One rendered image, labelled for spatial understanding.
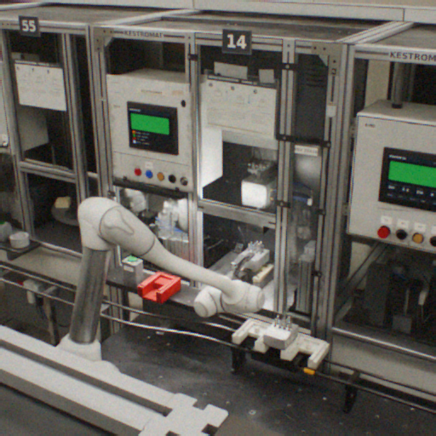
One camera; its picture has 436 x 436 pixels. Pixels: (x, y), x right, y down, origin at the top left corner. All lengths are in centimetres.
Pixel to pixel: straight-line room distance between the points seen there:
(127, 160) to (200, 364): 94
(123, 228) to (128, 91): 78
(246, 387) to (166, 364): 37
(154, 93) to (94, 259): 75
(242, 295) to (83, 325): 61
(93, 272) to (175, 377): 64
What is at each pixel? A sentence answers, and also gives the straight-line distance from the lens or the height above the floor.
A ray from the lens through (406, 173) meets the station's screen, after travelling 222.
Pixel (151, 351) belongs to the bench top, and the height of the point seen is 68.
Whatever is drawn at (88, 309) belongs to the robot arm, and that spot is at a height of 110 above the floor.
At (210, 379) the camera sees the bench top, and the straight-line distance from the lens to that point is 269.
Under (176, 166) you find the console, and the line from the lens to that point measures 265.
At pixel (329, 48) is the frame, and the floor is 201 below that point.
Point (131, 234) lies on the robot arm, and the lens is 214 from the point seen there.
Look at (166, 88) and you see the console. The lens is 259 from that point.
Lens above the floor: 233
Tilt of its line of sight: 24 degrees down
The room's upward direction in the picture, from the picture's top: straight up
